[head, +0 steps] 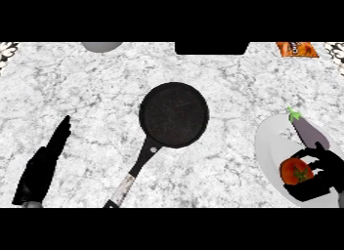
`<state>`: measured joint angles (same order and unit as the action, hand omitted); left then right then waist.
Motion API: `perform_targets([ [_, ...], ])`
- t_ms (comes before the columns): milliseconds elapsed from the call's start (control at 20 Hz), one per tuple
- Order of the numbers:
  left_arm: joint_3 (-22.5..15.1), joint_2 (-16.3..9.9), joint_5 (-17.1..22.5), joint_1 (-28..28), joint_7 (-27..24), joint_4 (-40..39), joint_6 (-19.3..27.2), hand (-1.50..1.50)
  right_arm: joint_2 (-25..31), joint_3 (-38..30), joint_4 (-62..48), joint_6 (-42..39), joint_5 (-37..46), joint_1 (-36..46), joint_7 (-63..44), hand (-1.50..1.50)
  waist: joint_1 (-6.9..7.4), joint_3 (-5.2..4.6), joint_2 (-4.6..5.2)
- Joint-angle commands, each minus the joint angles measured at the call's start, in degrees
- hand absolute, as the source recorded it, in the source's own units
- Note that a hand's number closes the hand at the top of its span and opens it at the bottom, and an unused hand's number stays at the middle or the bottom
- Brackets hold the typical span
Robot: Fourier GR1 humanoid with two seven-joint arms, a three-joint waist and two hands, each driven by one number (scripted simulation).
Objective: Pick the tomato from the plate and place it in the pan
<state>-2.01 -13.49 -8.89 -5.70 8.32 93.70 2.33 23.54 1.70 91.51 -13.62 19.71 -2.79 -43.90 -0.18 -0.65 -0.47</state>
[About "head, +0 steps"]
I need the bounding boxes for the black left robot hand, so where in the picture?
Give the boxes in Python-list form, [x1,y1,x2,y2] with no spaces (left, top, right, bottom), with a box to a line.
[10,114,74,207]

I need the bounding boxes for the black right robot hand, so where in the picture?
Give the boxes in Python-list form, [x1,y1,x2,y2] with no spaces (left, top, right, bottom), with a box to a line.
[281,141,344,203]

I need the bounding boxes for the red tomato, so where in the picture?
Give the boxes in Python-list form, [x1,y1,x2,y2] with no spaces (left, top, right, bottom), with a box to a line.
[278,157,315,187]

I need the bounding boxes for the white plate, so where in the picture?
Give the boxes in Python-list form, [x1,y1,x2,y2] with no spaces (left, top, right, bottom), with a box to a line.
[253,114,344,209]

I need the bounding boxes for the black frying pan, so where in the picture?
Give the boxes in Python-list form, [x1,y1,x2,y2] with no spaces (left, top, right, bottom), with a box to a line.
[100,81,210,209]

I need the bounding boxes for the purple eggplant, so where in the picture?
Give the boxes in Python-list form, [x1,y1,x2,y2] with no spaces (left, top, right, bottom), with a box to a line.
[285,105,331,151]

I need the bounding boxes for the orange snack bag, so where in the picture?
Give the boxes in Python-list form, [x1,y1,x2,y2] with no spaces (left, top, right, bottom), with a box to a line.
[274,42,320,59]

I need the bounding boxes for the grey round object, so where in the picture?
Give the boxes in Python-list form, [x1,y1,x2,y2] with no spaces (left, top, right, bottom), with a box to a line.
[80,42,124,54]

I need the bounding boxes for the black appliance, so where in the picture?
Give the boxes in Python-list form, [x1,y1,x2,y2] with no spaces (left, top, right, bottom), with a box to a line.
[173,42,251,56]

